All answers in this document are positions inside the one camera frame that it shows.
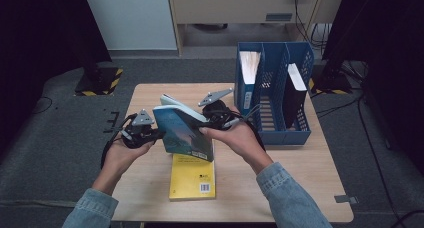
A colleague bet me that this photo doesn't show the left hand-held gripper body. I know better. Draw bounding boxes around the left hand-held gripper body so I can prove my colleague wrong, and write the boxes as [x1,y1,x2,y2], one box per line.
[119,108,162,150]

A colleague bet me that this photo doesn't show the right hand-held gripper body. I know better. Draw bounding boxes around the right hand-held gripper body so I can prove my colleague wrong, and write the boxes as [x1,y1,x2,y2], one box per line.
[198,87,242,132]

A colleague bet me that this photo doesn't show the blue illustrated book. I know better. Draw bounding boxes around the blue illustrated book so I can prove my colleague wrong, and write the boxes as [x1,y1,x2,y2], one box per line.
[152,93,216,163]

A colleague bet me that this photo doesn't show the yellow book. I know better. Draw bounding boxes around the yellow book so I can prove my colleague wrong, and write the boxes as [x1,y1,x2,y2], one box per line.
[168,151,217,202]

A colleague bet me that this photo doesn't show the blue file rack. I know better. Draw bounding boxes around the blue file rack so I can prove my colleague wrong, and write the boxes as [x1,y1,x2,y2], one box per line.
[234,41,315,146]

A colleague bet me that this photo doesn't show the black book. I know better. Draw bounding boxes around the black book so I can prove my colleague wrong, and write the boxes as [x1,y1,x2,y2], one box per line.
[282,62,308,129]

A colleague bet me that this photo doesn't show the person's right hand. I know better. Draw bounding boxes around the person's right hand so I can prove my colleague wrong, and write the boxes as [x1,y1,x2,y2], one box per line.
[198,120,272,169]

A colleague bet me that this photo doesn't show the person's left hand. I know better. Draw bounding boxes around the person's left hand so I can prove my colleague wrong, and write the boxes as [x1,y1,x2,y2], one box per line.
[99,143,155,185]

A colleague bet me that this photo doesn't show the black yellow striped stand base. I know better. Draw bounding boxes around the black yellow striped stand base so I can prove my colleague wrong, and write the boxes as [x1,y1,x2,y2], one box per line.
[308,77,352,96]
[73,61,124,97]

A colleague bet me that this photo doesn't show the beige wooden desk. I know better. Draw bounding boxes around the beige wooden desk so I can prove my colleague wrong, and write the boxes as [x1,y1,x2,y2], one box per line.
[166,0,346,57]

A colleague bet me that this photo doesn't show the gray label plate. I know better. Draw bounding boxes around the gray label plate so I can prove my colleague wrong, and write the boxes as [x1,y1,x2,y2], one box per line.
[265,12,294,22]

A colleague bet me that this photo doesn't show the white cabinet panel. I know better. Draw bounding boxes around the white cabinet panel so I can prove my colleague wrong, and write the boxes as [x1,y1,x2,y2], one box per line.
[82,0,178,51]

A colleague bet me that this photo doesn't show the dark curtain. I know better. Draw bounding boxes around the dark curtain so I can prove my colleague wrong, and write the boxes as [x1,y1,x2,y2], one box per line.
[321,0,424,176]
[0,0,113,156]

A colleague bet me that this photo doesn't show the gray tape piece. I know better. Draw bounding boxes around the gray tape piece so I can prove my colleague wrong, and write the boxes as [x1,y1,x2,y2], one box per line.
[334,194,360,205]

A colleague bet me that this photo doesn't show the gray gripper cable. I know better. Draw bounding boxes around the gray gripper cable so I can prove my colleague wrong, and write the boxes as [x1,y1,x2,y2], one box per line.
[229,102,268,152]

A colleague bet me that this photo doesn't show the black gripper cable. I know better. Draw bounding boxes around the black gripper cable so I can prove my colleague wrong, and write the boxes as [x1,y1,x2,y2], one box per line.
[100,112,138,169]

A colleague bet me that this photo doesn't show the black floor cable loop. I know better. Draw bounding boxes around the black floor cable loop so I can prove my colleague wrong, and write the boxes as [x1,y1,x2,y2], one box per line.
[32,96,54,115]

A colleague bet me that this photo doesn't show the black power cable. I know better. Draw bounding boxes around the black power cable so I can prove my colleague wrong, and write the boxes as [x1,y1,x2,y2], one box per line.
[292,0,314,44]

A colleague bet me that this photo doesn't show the black cable bundle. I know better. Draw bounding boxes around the black cable bundle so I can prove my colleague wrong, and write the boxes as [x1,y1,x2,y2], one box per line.
[339,59,368,86]

